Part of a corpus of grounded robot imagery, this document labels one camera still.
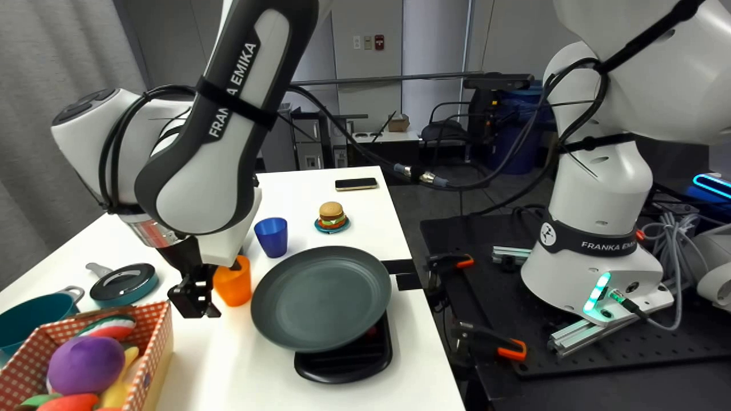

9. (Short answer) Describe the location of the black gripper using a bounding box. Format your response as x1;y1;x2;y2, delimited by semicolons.
156;235;224;319

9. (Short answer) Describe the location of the orange plastic cup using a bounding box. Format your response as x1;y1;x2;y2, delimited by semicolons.
210;254;254;308

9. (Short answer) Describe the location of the blue plastic cup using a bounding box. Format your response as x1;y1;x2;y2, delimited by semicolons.
251;215;291;259

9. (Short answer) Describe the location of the teal frying pan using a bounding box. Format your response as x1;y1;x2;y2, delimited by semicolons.
85;259;162;311

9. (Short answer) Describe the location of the red checkered cardboard box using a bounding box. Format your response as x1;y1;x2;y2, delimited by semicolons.
0;298;176;411

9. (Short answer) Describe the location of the red white plush toy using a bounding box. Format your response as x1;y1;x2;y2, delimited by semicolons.
77;314;139;345

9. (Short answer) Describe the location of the yellow plush toy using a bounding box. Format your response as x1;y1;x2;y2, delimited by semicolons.
99;345;145;411

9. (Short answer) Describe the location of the large dark frying pan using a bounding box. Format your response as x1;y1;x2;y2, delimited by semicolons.
250;245;394;354

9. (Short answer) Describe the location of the purple plush toy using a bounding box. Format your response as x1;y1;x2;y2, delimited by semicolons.
45;336;128;398

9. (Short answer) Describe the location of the colourful toy at corner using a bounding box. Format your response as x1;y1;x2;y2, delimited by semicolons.
313;217;353;237

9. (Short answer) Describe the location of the toy burger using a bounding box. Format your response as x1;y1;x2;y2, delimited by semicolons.
315;198;350;231

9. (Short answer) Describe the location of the orange red plush toy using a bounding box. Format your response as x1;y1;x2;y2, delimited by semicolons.
32;390;101;411

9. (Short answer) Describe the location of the teal pot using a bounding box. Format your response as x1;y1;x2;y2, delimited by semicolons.
0;283;87;368

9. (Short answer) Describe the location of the black toy stove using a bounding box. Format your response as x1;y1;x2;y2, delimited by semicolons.
293;311;396;385

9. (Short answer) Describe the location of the black phone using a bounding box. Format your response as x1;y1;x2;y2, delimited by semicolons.
334;176;381;191

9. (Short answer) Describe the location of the black cabinet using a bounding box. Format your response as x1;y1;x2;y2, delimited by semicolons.
345;132;423;186

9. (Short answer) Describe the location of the grey curtain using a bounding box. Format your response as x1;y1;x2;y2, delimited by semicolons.
0;0;148;291

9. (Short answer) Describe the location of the black chair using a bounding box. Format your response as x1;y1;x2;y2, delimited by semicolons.
420;101;492;191

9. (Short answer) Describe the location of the blue barrel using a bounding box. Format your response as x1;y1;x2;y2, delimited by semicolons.
490;87;558;176

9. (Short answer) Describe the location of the white cylinder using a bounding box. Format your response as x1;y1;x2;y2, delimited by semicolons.
694;226;731;314

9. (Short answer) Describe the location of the blue lit device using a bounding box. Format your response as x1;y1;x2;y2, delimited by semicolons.
688;170;731;224

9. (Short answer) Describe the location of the black table edge bracket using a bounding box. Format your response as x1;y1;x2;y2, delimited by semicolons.
379;258;423;291

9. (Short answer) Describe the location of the orange handled clamp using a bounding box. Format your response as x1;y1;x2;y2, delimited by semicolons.
449;316;530;364
425;250;478;280

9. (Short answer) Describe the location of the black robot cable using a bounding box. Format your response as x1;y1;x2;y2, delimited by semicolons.
284;0;703;215

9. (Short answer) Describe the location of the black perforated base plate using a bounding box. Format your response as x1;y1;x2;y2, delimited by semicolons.
418;209;731;382

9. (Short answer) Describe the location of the silver bracket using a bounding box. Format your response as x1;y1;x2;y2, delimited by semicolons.
490;241;534;270

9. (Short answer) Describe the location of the aluminium rail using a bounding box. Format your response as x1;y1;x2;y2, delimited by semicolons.
546;291;676;359

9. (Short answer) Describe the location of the grey cable bundle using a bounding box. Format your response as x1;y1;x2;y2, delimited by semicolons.
638;211;715;334

